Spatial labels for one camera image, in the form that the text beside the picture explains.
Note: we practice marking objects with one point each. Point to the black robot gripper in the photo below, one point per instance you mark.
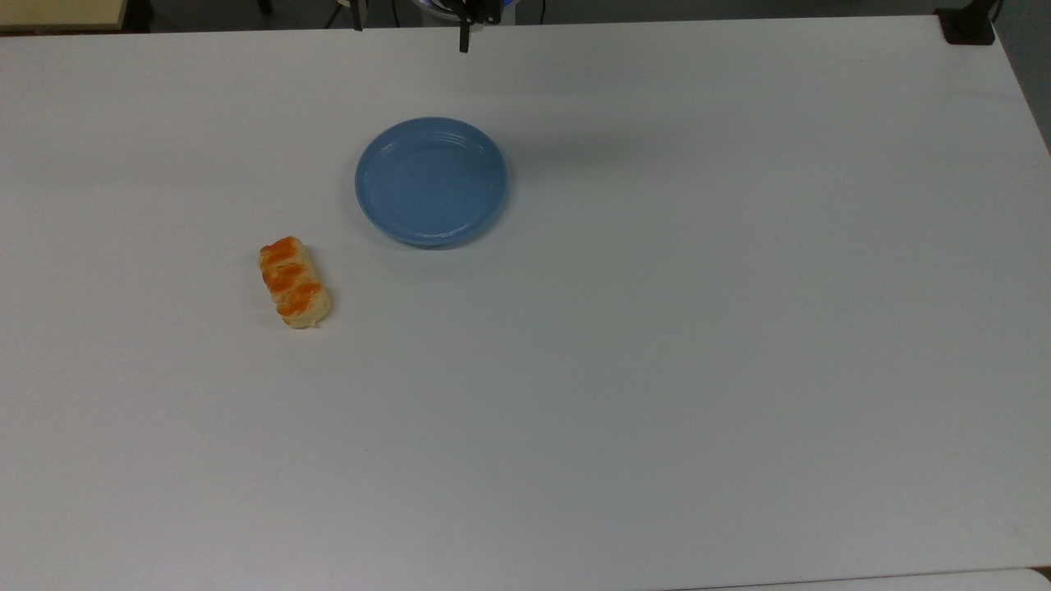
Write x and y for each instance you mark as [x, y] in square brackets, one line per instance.
[483, 10]

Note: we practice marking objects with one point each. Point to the blue round plate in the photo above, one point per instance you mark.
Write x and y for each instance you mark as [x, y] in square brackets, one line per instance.
[431, 181]

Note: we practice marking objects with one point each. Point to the orange glazed bread loaf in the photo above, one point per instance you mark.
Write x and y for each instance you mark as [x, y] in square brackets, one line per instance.
[295, 282]

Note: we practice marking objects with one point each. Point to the beige wooden side table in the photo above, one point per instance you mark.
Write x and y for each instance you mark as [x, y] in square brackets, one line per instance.
[61, 14]

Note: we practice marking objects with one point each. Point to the black table clamp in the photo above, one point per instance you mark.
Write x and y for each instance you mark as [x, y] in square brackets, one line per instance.
[967, 25]

